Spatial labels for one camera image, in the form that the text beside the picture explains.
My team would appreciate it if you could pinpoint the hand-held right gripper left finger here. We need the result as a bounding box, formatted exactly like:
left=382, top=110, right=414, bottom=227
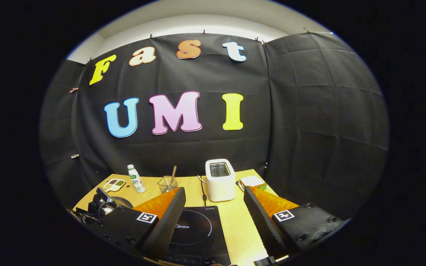
left=87, top=187, right=187, bottom=262

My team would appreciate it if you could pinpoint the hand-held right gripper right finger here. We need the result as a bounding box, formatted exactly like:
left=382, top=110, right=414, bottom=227
left=243, top=185, right=347, bottom=260

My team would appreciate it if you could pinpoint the steel pot with black handles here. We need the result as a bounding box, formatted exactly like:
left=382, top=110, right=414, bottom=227
left=111, top=197, right=134, bottom=209

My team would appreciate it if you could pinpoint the black induction cooktop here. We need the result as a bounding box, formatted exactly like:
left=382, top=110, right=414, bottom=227
left=161, top=206, right=232, bottom=266

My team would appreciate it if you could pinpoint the white divided dish with beans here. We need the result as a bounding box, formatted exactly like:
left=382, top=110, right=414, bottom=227
left=103, top=178, right=126, bottom=192

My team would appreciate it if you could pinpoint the white drink bottle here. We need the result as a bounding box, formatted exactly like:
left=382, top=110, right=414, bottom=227
left=127, top=164, right=147, bottom=194

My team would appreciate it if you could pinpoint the sandwich with lettuce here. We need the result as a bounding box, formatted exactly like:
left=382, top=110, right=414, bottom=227
left=240, top=175, right=269, bottom=191

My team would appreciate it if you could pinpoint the white toaster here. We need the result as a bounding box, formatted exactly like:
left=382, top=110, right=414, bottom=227
left=205, top=159, right=236, bottom=202

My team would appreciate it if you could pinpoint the wire mesh basket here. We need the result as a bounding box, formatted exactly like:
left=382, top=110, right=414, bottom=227
left=158, top=176, right=179, bottom=194

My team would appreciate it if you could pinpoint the toaster power cable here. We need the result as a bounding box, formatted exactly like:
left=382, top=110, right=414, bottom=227
left=197, top=175, right=208, bottom=207

